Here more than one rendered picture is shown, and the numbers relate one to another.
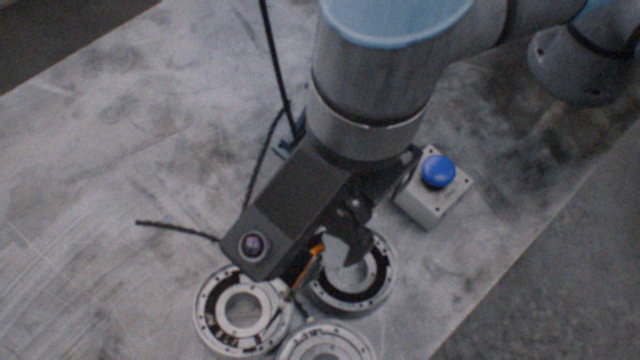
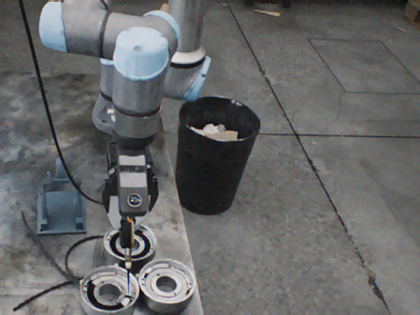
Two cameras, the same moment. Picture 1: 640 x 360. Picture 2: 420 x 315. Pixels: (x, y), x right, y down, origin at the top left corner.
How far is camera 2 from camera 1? 0.57 m
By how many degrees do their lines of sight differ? 34
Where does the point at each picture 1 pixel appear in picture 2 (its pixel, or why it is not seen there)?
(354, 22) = (146, 72)
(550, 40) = (104, 112)
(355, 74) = (148, 93)
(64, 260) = not seen: outside the picture
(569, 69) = not seen: hidden behind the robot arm
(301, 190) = (133, 168)
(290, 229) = (141, 184)
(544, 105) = not seen: hidden behind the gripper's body
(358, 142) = (151, 125)
